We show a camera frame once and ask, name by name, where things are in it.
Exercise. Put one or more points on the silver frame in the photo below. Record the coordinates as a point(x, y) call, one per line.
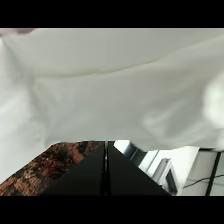
point(163, 171)

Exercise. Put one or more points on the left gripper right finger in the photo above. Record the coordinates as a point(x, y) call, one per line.
point(130, 176)

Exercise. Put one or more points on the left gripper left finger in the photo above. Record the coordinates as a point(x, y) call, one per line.
point(86, 176)

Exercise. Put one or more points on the white shirt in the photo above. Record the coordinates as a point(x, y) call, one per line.
point(110, 86)

